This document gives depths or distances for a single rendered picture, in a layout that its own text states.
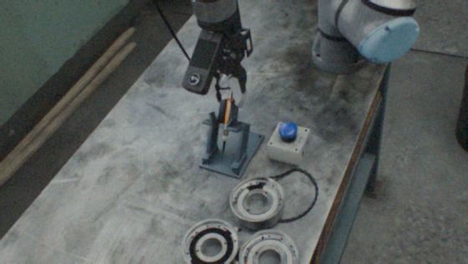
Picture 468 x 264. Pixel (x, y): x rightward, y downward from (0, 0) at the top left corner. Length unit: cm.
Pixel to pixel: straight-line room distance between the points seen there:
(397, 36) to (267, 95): 34
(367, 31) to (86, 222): 69
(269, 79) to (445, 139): 114
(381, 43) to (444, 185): 110
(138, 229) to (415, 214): 120
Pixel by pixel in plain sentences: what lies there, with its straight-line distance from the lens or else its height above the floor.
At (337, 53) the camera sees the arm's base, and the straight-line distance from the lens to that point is 117.
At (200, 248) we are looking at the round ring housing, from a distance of 89.
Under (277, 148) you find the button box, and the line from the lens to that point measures 97.
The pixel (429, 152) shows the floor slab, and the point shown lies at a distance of 211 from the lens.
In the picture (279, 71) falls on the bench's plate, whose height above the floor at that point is 80.
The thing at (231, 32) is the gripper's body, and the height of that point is 108.
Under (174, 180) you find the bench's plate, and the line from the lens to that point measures 102.
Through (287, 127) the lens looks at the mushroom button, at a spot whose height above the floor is 88.
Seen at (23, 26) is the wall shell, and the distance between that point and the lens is 252.
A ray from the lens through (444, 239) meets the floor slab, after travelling 188.
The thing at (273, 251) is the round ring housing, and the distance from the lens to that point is 87.
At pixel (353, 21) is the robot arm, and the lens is 103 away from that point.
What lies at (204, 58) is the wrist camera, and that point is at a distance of 84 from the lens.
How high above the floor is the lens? 158
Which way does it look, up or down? 47 degrees down
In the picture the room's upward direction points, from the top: 12 degrees counter-clockwise
